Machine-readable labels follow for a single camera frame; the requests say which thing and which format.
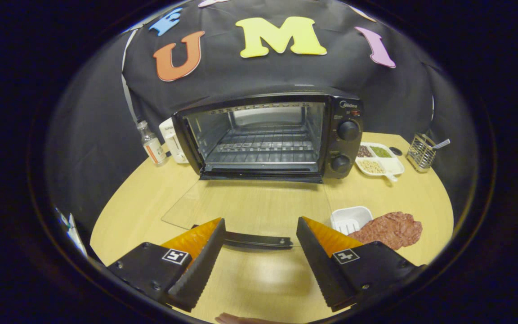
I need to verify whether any reddish brown steak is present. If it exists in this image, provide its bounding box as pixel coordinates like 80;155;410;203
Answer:
348;211;423;251

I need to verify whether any clear bottle with orange label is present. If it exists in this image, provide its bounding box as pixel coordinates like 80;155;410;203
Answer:
136;121;168;167

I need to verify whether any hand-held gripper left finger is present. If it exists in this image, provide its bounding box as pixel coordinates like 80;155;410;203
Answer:
107;218;227;312

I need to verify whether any black toaster oven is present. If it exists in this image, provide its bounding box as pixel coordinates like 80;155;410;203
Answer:
162;92;364;250

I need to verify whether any metal wire utensil holder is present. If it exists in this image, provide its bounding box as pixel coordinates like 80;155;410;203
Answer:
406;133;437;173

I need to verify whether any small white rectangular tray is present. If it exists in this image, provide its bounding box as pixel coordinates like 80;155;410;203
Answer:
330;206;374;236

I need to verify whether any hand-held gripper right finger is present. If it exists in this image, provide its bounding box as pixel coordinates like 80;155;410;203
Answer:
296;216;426;312

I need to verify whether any white divided plate with beans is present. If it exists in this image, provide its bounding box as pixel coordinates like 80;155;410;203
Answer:
355;142;406;183

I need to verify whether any white bread toaster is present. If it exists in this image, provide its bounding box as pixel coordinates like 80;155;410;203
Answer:
159;118;190;164

